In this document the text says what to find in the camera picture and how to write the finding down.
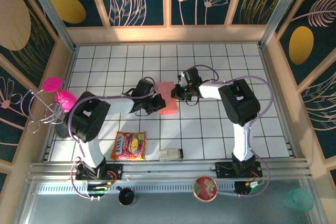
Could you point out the orange candy bag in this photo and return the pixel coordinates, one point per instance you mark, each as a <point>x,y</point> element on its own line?
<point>128,145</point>

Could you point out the red round plate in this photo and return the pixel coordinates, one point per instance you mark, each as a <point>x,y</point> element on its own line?
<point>205,189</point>

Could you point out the pink cloth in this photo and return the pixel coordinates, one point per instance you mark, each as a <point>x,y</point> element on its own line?
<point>169,98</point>

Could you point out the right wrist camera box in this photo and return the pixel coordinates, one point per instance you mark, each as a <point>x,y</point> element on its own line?
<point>193,75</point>

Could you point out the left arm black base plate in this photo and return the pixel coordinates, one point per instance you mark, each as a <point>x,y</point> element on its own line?
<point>115,171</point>

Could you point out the round steel cup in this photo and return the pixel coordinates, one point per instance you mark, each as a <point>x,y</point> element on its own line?
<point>61,132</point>

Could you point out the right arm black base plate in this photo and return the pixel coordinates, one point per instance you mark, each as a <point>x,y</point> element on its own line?
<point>223,169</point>

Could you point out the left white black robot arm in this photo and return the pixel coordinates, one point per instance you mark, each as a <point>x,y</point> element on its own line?
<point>89,119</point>

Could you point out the aluminium frame post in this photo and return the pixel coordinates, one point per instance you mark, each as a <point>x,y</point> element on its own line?
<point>282,9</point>
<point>50,11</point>

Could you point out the green translucent cup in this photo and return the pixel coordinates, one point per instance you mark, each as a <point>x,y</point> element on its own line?
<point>298,200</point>

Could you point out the flat pink round pad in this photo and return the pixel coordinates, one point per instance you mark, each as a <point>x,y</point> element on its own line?
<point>52,84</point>

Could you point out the domed pink round pad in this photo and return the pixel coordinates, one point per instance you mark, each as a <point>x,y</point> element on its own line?
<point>65,100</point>

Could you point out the small white black box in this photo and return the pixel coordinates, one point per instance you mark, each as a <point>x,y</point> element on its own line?
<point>170,154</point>

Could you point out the aluminium mounting rail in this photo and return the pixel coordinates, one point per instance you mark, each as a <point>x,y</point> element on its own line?
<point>170,169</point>

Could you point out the perforated metal strip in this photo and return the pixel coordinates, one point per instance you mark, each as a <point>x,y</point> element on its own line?
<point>162,189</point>

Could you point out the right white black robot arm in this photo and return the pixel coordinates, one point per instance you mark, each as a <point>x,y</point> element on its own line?
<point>239,103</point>

